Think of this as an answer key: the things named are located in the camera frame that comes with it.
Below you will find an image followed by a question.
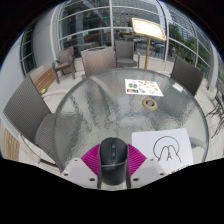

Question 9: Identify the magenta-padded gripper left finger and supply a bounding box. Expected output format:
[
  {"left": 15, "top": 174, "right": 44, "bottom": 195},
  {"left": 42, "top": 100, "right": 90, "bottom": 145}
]
[{"left": 60, "top": 143, "right": 103, "bottom": 190}]

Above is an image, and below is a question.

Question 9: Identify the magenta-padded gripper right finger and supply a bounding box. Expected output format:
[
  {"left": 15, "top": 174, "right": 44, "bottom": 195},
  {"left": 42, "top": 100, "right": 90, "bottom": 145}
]
[{"left": 126, "top": 143, "right": 167, "bottom": 189}]

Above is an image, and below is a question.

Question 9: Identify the black computer mouse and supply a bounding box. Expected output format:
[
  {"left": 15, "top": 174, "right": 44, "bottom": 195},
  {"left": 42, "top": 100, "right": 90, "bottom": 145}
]
[{"left": 98, "top": 136, "right": 129, "bottom": 186}]

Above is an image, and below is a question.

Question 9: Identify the white mouse pad with drawing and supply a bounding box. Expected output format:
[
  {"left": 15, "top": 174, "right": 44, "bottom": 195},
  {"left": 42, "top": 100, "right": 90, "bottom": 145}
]
[{"left": 131, "top": 128, "right": 194, "bottom": 174}]

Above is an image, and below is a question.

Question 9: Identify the colourful printed menu sheet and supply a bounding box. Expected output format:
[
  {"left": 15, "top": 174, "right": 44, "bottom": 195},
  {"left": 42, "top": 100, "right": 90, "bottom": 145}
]
[{"left": 124, "top": 78, "right": 164, "bottom": 97}]

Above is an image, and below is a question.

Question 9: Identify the wooden slat bench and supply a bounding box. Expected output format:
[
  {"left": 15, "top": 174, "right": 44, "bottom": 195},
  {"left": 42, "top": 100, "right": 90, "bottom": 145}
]
[
  {"left": 33, "top": 66, "right": 57, "bottom": 95},
  {"left": 2, "top": 128, "right": 20, "bottom": 162}
]

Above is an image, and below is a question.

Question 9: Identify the dark wicker chair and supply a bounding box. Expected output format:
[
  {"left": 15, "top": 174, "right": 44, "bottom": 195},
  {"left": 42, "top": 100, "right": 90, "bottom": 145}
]
[
  {"left": 170, "top": 55, "right": 205, "bottom": 97},
  {"left": 2, "top": 74, "right": 68, "bottom": 168}
]

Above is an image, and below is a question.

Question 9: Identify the brown wicker chair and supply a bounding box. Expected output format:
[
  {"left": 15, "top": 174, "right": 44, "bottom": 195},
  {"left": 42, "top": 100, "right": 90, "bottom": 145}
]
[{"left": 80, "top": 46, "right": 118, "bottom": 79}]

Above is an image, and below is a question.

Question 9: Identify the black metal folding chair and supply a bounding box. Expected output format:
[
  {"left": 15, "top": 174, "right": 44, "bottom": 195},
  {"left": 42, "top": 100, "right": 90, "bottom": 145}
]
[{"left": 205, "top": 78, "right": 224, "bottom": 139}]

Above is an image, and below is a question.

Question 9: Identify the brown wicker armchair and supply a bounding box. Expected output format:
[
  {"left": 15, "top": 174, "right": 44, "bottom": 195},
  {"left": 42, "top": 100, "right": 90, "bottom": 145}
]
[{"left": 51, "top": 45, "right": 76, "bottom": 84}]

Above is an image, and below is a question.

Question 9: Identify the grey wicker armchair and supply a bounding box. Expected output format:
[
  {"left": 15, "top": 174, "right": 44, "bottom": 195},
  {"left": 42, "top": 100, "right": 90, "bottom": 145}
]
[{"left": 114, "top": 39, "right": 141, "bottom": 69}]

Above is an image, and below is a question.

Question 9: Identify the gold framed menu stand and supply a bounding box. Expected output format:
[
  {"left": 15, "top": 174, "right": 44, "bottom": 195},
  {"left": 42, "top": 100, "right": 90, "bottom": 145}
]
[{"left": 131, "top": 17, "right": 167, "bottom": 70}]

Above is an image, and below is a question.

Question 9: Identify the brass table hole ring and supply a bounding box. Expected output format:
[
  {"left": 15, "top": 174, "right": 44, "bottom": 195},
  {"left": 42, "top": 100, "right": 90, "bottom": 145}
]
[{"left": 141, "top": 97, "right": 158, "bottom": 111}]

